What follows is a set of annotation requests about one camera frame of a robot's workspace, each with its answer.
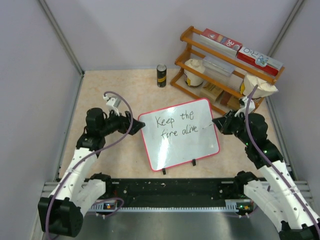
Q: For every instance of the brown cardboard packet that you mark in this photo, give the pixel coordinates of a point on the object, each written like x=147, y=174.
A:
x=211, y=92

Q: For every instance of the pink framed whiteboard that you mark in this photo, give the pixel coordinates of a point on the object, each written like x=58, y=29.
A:
x=173, y=135

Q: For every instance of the clear plastic box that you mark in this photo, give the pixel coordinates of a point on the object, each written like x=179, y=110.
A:
x=218, y=65

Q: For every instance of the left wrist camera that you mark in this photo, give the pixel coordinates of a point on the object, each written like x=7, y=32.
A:
x=112, y=103

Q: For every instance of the grey cable duct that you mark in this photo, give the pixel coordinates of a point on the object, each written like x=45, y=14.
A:
x=228, y=206

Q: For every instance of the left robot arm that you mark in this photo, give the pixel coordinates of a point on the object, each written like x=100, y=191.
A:
x=63, y=211

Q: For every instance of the black drink can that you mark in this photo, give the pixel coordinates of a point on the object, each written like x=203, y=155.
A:
x=161, y=71

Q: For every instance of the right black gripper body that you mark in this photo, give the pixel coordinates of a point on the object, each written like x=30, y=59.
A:
x=235, y=125

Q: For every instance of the cream cloth bag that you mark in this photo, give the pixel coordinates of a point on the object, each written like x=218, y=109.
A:
x=264, y=88

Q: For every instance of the red box with 3D print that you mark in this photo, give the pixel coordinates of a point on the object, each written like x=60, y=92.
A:
x=220, y=42

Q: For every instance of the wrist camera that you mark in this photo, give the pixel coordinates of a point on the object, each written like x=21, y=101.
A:
x=245, y=103
x=112, y=103

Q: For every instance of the white marker pen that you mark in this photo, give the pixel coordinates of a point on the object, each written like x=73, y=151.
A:
x=207, y=126

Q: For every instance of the dark brown box on rack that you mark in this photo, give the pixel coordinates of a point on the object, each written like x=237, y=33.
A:
x=230, y=101

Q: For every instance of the red white foil box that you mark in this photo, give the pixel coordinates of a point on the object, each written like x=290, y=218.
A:
x=260, y=61

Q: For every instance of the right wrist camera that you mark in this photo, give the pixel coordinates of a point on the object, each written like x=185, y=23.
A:
x=245, y=103

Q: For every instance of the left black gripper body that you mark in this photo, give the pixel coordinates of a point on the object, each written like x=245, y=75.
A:
x=116, y=123

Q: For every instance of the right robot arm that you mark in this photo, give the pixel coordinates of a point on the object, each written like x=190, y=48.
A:
x=286, y=207

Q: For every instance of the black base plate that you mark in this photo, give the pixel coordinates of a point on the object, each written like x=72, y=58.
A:
x=173, y=192

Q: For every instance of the wooden two tier rack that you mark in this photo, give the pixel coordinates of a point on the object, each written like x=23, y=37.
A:
x=193, y=75

